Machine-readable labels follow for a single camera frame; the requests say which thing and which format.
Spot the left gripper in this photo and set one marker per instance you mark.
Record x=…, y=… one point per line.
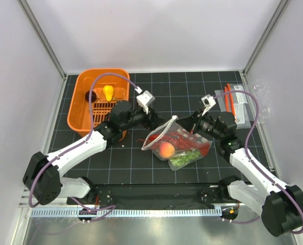
x=155, y=120

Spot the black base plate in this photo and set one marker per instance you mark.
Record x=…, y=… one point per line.
x=187, y=196

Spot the red toy lobster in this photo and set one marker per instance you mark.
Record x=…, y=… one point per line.
x=180, y=143

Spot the peach toy fruit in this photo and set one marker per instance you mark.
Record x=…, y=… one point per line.
x=166, y=150

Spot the yellow toy pear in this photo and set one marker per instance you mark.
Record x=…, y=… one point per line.
x=108, y=92

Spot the orange plastic basket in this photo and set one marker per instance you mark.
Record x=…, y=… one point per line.
x=78, y=118

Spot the dark plum toy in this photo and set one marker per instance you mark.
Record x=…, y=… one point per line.
x=90, y=96

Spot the green toy grapes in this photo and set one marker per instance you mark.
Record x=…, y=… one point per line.
x=183, y=158

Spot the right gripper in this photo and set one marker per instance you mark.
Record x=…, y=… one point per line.
x=187, y=123

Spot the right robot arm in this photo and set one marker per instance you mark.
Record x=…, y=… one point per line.
x=278, y=205

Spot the black grid mat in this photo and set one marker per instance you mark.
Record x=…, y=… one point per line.
x=176, y=93

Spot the clear dotted zip bag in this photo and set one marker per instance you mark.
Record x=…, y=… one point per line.
x=172, y=127

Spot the slotted cable duct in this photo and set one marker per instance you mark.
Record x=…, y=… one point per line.
x=117, y=213

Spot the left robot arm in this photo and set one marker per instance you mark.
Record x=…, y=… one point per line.
x=44, y=176

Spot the spare zip bags orange zippers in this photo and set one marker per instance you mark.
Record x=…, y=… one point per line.
x=236, y=103

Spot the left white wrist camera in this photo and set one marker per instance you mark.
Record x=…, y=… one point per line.
x=144, y=100

